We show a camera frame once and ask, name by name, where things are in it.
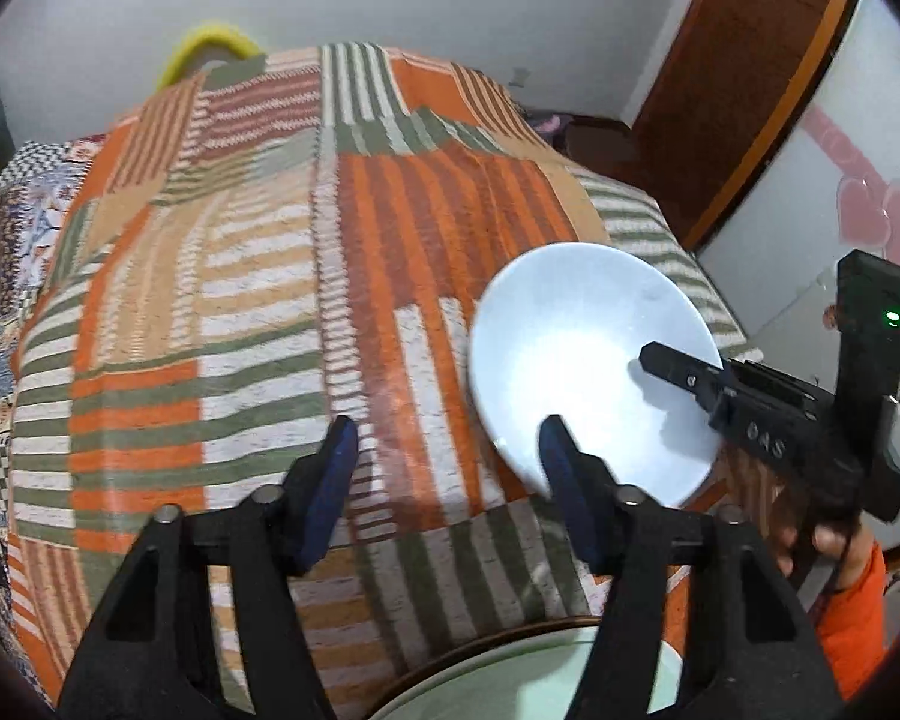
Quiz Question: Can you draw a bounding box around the striped orange blanket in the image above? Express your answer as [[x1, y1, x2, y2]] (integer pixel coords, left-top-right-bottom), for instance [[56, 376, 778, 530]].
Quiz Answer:
[[7, 41, 767, 720]]

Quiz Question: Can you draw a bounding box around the round green plate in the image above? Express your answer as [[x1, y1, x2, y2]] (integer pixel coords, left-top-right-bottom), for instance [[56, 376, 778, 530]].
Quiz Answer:
[[379, 626, 683, 720]]

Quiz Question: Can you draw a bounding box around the patchwork quilt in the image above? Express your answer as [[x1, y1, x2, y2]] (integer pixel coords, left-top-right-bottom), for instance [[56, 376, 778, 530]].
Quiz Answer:
[[0, 135, 115, 695]]

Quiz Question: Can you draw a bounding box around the person's right hand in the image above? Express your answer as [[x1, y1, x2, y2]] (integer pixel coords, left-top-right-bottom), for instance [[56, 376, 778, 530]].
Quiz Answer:
[[775, 519, 876, 580]]

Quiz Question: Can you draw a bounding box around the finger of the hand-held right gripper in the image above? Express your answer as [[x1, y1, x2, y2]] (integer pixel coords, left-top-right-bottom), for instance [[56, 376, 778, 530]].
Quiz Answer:
[[639, 342, 730, 407]]

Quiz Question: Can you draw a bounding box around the white round plate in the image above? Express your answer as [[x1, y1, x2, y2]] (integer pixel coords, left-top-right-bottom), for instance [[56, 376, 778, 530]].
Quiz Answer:
[[468, 243, 725, 509]]

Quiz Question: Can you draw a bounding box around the person's right forearm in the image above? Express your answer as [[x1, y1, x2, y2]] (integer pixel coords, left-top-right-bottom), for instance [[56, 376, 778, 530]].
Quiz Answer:
[[814, 540, 890, 681]]

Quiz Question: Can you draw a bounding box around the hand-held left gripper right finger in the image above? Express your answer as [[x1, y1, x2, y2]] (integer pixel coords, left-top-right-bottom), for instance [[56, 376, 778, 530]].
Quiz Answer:
[[538, 414, 850, 720]]

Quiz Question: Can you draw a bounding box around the white cabinet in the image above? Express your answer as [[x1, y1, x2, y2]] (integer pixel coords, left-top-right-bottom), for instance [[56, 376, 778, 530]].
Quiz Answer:
[[696, 0, 900, 567]]

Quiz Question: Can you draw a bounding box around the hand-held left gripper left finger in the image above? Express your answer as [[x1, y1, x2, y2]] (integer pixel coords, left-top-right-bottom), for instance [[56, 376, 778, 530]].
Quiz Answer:
[[58, 415, 361, 720]]

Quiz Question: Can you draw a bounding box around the yellow round object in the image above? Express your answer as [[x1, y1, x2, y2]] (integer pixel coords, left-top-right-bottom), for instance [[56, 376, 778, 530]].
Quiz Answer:
[[155, 21, 269, 91]]

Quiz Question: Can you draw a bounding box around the pink heart sticker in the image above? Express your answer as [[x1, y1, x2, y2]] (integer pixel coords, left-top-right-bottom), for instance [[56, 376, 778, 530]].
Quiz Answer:
[[802, 105, 900, 272]]

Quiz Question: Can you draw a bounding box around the brown wooden door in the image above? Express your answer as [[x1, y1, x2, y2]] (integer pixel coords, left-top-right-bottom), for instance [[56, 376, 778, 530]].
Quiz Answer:
[[628, 0, 869, 250]]

